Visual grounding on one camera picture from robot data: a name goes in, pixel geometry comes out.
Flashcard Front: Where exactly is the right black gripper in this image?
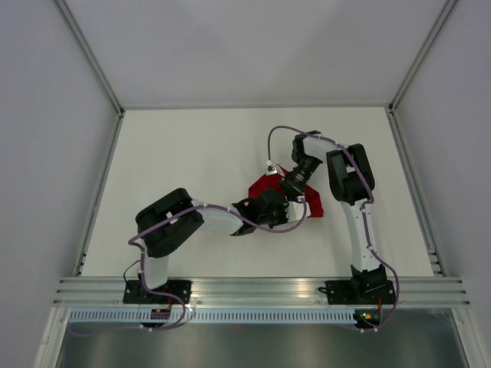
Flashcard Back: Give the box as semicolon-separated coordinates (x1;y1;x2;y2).
276;156;320;200

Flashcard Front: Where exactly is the red cloth napkin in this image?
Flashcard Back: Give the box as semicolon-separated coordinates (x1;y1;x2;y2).
248;165;324;218

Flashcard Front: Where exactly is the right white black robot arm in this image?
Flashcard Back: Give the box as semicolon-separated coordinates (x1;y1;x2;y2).
280;130;396;304

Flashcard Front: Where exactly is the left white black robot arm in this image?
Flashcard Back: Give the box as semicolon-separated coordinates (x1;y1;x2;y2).
135;188;288;304

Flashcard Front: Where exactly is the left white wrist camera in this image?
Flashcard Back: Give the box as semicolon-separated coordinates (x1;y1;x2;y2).
286;196;311;222

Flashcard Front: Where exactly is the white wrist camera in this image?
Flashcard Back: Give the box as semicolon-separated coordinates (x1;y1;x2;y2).
265;160;278;176
286;196;311;222

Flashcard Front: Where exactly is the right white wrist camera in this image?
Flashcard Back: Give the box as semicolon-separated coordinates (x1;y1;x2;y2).
265;160;278;176

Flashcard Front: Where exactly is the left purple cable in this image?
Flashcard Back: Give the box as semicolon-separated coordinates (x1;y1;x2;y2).
68;197;308;338

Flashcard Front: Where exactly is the purple cable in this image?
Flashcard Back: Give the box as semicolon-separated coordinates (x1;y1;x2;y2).
68;197;308;338
266;125;402;334

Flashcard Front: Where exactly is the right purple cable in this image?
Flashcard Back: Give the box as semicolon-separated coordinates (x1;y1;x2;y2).
266;125;402;334

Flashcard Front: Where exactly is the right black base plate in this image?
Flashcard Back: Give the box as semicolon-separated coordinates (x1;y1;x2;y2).
317;281;396;305

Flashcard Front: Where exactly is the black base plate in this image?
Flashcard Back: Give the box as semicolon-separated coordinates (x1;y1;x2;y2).
123;280;192;304
317;281;396;305

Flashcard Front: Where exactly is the slotted white cable duct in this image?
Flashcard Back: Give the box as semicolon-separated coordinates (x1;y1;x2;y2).
69;307;355;324

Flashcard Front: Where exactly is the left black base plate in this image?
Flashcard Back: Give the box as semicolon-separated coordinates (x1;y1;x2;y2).
123;280;192;304

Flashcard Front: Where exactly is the aluminium front rail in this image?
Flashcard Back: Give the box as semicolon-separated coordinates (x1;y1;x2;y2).
53;277;470;308

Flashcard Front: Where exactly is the right aluminium frame post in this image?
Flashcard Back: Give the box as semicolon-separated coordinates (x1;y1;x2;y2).
387;0;460;115

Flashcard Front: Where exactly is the aluminium frame post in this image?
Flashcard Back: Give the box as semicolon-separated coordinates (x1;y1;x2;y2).
387;0;460;115
51;0;124;117

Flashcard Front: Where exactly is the left aluminium frame post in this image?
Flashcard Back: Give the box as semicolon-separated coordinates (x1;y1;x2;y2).
51;0;124;117

